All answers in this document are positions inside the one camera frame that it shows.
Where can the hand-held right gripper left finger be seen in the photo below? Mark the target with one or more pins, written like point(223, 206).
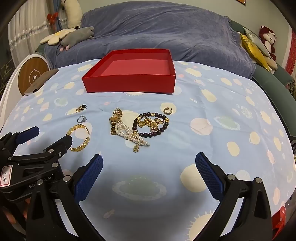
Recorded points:
point(89, 178)

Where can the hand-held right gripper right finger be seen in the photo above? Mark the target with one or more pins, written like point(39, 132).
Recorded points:
point(209, 176)

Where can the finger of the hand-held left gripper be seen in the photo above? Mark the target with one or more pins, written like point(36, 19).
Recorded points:
point(61, 144)
point(27, 134)

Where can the gold watch band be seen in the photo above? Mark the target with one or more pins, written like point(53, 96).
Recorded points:
point(115, 120)

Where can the red cardboard box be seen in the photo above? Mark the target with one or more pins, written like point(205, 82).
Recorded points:
point(129, 69)

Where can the light blue planet-print tablecloth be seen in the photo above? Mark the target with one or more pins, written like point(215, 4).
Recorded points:
point(161, 173)

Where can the white stand with wooden disc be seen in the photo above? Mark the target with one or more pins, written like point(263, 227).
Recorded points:
point(31, 74)

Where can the gold hoop earring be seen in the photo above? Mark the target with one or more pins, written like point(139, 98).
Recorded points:
point(166, 110)

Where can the red bag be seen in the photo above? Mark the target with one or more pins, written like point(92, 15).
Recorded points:
point(279, 217)

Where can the white sheer curtain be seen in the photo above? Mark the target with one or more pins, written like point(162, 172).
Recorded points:
point(25, 34)

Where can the flower-shaped plush cushion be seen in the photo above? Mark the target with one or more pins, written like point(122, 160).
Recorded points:
point(56, 36)

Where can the grey plush toy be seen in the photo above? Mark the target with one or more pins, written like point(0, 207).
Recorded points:
point(77, 36)

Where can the green sofa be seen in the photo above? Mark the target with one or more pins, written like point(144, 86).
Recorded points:
point(275, 83)

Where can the red bow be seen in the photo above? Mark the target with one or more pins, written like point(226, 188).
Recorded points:
point(52, 17)

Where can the blue curtain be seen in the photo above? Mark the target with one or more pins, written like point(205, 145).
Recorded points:
point(59, 16)

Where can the beige plush cushion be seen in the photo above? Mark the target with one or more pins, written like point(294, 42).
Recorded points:
point(271, 62)

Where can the long white plush toy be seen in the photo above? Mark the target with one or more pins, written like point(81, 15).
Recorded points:
point(72, 11)

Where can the gold cushion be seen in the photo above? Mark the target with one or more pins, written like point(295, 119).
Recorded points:
point(253, 49)

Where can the silver-grey cushion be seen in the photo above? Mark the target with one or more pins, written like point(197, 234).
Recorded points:
point(256, 38)

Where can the red monkey plush toy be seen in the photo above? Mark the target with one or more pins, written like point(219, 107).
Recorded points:
point(268, 39)

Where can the blue-grey sofa blanket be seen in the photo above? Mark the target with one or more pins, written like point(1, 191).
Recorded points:
point(161, 30)

